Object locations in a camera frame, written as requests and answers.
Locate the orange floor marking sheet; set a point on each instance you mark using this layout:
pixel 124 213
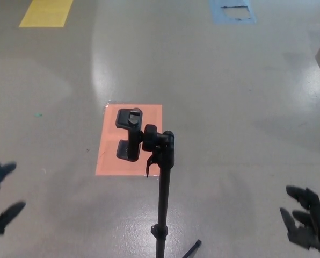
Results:
pixel 109 161

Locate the yellow floor marking sheet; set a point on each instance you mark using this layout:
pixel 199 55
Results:
pixel 46 13

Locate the black phone stand tripod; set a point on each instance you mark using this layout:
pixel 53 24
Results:
pixel 164 193

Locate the torn blue floor marking sheet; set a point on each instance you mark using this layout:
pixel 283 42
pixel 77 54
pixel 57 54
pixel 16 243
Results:
pixel 219 14

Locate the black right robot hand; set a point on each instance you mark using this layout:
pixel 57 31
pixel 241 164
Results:
pixel 307 223

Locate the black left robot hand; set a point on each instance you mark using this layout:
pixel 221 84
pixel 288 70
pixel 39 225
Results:
pixel 0 217

